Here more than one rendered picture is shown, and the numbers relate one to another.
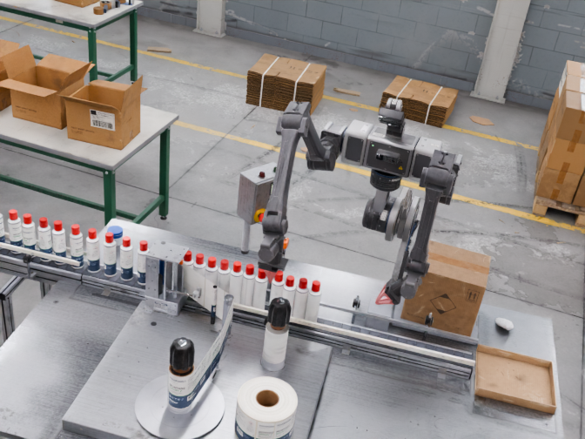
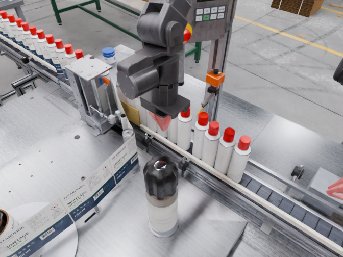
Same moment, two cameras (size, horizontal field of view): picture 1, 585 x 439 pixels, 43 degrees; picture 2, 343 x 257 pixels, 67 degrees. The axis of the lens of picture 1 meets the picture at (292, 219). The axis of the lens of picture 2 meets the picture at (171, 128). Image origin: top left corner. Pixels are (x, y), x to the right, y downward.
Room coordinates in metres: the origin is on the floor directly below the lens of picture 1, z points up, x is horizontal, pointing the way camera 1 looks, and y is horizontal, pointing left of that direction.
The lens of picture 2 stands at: (1.77, -0.19, 1.65)
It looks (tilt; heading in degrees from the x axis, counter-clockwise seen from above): 46 degrees down; 30
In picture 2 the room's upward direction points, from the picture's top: straight up
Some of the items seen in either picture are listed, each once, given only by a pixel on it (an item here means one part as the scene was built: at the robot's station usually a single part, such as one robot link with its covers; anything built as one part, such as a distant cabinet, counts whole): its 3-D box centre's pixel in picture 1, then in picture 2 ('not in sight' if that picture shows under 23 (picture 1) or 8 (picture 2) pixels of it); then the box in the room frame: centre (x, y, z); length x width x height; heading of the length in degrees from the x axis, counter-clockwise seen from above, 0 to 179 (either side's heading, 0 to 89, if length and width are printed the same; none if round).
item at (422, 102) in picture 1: (419, 100); not in sight; (6.71, -1.07, 0.11); 0.65 x 0.54 x 0.22; 71
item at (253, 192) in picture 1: (263, 193); (194, 3); (2.44, 0.13, 1.38); 0.17 x 0.10 x 0.19; 136
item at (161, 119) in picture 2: (268, 271); (161, 113); (2.15, 0.06, 1.23); 0.07 x 0.07 x 0.09; 80
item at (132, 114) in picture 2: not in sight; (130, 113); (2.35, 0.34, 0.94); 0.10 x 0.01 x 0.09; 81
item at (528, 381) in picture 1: (514, 377); not in sight; (2.18, -0.95, 0.85); 0.30 x 0.26 x 0.04; 81
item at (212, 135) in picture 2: (287, 297); (211, 145); (2.32, -0.02, 0.98); 0.05 x 0.05 x 0.20
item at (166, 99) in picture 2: (273, 256); (164, 91); (2.15, 0.05, 1.30); 0.10 x 0.07 x 0.07; 80
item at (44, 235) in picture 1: (44, 239); (39, 46); (2.50, 1.03, 0.98); 0.05 x 0.05 x 0.20
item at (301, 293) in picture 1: (300, 300); (224, 152); (2.32, -0.07, 0.98); 0.05 x 0.05 x 0.20
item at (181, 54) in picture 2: (246, 231); (180, 58); (2.46, 0.18, 1.18); 0.04 x 0.04 x 0.21
